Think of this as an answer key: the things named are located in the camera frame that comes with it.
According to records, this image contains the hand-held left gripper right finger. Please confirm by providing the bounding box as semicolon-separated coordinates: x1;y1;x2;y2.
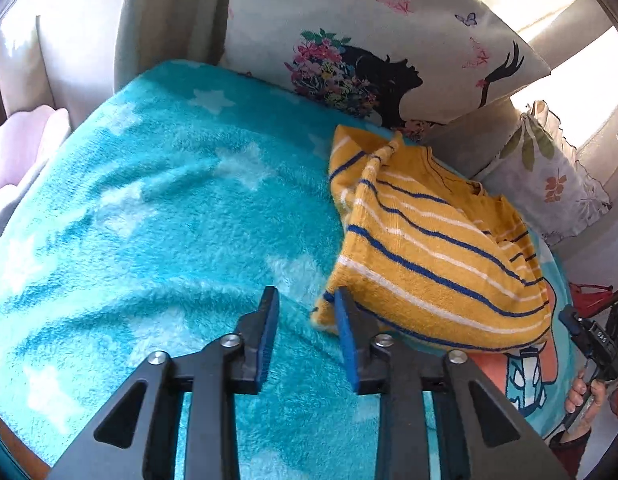
334;286;572;480

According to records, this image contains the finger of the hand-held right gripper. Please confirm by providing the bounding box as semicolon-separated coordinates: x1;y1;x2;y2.
558;304;592;357

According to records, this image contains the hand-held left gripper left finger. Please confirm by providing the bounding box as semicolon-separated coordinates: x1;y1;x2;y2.
49;286;280;480

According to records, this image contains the yellow striped sweater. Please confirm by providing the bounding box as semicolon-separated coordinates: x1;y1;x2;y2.
309;125;552;354

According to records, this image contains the person's right forearm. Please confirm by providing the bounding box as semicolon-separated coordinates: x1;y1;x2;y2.
548;420;594;480

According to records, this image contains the person's right hand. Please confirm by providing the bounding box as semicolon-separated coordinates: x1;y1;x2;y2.
564;367;610;429

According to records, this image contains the red object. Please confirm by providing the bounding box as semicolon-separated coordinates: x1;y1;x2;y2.
569;282;616;318

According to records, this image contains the leaf print pillow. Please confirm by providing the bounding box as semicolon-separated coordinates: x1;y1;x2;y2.
471;100;613;247

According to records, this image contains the teal star-print fleece blanket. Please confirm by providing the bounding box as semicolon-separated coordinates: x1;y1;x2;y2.
0;59;578;480

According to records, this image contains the pale pink cushion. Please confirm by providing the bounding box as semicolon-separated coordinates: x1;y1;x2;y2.
0;107;72;256

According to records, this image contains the silhouette and flowers print pillow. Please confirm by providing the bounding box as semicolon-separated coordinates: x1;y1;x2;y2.
221;0;552;142

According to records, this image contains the beige sofa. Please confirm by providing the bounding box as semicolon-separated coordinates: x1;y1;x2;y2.
0;0;618;281

